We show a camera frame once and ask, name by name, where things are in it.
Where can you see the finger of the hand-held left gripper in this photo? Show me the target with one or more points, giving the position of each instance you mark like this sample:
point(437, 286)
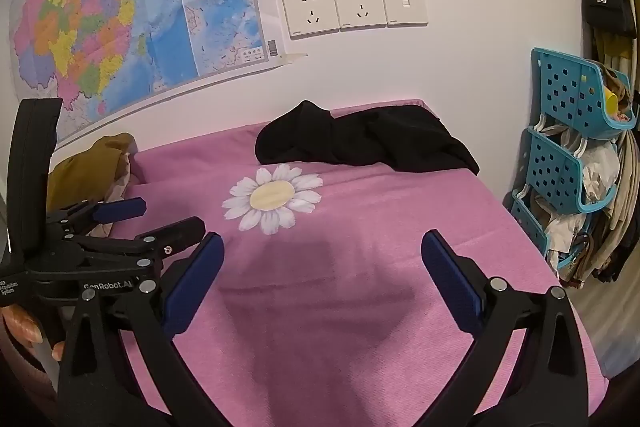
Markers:
point(120, 209)
point(170, 234)

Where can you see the mustard folded cloth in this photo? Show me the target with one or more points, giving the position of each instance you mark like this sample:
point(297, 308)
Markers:
point(85, 172)

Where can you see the pink printed bed sheet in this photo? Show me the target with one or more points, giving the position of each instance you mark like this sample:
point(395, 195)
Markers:
point(350, 307)

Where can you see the beige folded cloth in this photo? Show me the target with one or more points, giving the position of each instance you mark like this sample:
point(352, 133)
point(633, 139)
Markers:
point(127, 179)

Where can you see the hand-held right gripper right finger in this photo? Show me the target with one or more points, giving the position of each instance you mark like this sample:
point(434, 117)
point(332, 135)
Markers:
point(450, 282)

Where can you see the black handbag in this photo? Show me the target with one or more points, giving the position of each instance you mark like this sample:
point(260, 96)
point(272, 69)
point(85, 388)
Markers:
point(607, 9)

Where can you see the white crumpled cloth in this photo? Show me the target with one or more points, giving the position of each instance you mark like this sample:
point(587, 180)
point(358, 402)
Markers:
point(600, 169)
point(562, 232)

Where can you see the white wall socket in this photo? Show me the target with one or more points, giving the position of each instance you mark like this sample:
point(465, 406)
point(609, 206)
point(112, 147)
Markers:
point(310, 12)
point(359, 6)

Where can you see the teal plastic basket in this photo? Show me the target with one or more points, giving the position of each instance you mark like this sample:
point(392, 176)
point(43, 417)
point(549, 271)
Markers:
point(565, 92)
point(527, 219)
point(550, 172)

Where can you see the black buttoned jacket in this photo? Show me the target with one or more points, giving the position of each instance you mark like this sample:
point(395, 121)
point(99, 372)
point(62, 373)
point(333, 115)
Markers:
point(370, 137)

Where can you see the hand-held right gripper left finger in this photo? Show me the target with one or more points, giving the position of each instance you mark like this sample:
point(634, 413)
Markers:
point(195, 282)

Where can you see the person's left hand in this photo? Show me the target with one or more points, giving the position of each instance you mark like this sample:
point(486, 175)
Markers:
point(20, 324)

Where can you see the colourful wall map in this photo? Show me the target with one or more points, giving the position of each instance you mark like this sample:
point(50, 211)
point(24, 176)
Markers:
point(125, 7)

